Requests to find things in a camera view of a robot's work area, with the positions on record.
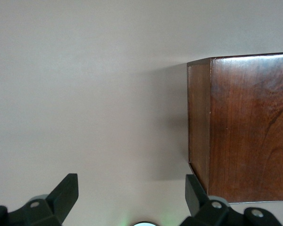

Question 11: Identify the dark brown wooden cabinet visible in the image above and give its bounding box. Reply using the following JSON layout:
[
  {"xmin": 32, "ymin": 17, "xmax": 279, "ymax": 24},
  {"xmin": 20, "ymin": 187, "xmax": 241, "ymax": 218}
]
[{"xmin": 187, "ymin": 51, "xmax": 283, "ymax": 204}]

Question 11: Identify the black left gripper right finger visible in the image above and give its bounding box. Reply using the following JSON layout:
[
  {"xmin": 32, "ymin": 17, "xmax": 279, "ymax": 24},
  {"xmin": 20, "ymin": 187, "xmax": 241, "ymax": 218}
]
[{"xmin": 179, "ymin": 174, "xmax": 283, "ymax": 226}]

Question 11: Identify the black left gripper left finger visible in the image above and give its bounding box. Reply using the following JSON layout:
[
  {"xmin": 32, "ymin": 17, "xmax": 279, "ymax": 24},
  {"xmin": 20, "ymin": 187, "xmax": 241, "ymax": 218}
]
[{"xmin": 0, "ymin": 173, "xmax": 79, "ymax": 226}]

